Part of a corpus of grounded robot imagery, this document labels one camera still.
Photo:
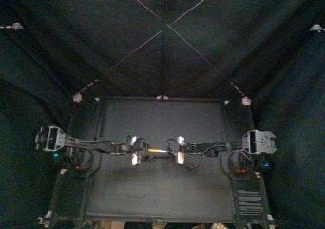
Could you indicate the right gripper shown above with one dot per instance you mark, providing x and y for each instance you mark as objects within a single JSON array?
[{"x": 180, "y": 150}]

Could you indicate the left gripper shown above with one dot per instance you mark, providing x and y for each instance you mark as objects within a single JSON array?
[{"x": 137, "y": 149}]

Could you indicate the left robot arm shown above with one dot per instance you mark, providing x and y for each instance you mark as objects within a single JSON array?
[{"x": 85, "y": 143}]

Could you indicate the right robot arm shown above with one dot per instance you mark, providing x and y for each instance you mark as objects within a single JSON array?
[{"x": 238, "y": 145}]

